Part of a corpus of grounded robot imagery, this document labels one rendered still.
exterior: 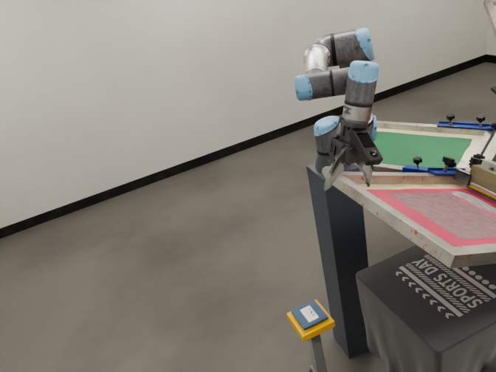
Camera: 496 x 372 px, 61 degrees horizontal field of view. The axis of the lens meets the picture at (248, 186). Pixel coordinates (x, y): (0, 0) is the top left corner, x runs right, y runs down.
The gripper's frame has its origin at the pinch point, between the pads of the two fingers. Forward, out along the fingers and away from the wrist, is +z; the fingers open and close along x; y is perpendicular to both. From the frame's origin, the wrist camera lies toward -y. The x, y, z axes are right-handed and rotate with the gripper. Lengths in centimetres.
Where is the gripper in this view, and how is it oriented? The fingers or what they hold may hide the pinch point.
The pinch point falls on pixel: (348, 190)
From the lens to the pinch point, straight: 124.7
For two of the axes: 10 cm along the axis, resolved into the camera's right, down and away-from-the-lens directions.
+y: -3.7, -3.8, 8.5
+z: -0.7, 9.2, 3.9
